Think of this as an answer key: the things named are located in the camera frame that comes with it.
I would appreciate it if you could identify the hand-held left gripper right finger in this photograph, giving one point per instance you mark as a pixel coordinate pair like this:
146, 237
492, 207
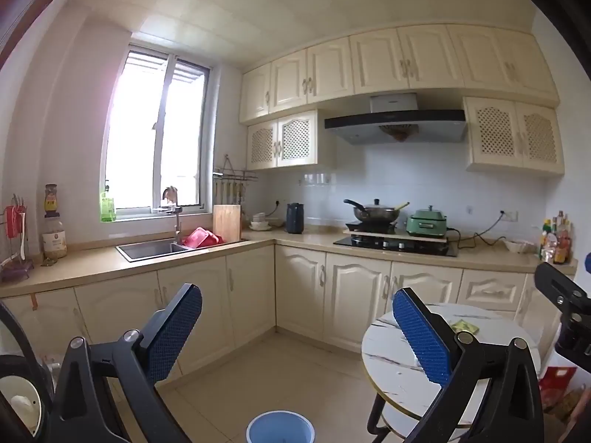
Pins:
422, 339

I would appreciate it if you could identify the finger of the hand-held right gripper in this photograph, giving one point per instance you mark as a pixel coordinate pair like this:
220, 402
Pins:
570, 295
588, 263

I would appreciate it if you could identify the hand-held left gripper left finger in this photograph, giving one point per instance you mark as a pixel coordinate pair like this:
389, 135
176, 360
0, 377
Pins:
178, 327

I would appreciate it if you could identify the lime green snack packet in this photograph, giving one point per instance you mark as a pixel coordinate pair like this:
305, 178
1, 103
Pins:
465, 326

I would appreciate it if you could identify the blue trash bin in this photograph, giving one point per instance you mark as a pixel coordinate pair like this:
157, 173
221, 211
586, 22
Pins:
281, 427

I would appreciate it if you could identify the person's right forearm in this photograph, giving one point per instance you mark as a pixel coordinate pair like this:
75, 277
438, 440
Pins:
575, 424

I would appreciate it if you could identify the round marble table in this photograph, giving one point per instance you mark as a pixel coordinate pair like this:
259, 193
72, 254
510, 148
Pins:
397, 364

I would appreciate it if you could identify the group of condiment bottles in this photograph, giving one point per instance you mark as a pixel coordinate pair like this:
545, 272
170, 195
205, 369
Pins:
556, 242

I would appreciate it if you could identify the white bowl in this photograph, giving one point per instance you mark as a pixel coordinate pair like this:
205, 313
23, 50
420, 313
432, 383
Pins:
516, 246

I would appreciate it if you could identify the steel kitchen sink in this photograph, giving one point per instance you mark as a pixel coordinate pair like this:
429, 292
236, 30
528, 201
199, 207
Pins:
147, 249

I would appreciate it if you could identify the red carton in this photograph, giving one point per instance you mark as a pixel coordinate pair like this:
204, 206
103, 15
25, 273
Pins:
556, 380

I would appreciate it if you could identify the red plastic basin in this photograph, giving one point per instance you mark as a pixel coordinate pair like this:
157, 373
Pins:
201, 238

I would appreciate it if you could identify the black gas stove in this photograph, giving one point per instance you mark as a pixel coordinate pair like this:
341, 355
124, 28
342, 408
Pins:
397, 246

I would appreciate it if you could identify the steel faucet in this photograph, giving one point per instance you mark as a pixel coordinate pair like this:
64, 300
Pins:
176, 226

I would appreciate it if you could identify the wooden stove board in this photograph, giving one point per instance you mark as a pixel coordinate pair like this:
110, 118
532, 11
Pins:
397, 235

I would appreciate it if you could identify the yellow patterned bag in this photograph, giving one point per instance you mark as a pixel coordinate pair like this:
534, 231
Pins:
565, 408

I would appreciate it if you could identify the wooden cutting board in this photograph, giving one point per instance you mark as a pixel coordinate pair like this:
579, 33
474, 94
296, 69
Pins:
226, 224

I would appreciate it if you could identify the green electric cooker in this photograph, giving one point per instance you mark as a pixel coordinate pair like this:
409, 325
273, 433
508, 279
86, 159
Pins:
427, 224

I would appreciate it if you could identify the small pinkish cloth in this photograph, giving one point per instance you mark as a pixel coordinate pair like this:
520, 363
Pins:
170, 195

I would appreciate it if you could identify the stack of white dishes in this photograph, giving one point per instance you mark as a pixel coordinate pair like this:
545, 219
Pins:
260, 222

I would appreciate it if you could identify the black wok with lid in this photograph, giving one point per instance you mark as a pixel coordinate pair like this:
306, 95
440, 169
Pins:
376, 213

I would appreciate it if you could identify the green dish soap bottle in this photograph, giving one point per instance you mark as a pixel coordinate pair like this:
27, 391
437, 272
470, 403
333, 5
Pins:
107, 207

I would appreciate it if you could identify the orange tape strip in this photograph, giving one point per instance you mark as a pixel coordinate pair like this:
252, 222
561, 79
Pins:
34, 300

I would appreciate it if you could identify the large clear jar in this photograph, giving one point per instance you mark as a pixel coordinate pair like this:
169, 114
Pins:
54, 240

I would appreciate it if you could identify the black electric kettle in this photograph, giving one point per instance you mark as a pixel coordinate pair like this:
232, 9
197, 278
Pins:
295, 219

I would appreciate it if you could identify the purple plastic holder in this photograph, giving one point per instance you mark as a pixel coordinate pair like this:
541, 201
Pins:
16, 271

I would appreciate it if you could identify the yellow label sauce bottle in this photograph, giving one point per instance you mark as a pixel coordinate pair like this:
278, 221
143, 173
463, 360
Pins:
52, 200

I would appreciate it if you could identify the kitchen window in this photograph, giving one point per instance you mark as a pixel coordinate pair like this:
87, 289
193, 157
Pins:
138, 147

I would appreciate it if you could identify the red hanging utensil set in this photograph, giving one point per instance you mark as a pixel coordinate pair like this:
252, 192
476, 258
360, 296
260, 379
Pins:
16, 221

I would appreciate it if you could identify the black range hood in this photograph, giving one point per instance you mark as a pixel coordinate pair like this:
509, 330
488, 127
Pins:
397, 124

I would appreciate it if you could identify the white wall outlet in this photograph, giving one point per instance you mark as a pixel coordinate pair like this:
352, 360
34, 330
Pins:
509, 215

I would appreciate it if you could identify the lattice door wall cabinet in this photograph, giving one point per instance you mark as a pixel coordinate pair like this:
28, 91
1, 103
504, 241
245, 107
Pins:
512, 136
295, 140

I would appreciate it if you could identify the wall utensil rack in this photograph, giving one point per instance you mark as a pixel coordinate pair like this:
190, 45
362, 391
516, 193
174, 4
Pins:
233, 177

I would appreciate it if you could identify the cream upper wall cabinet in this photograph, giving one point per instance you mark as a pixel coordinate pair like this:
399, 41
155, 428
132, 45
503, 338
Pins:
378, 60

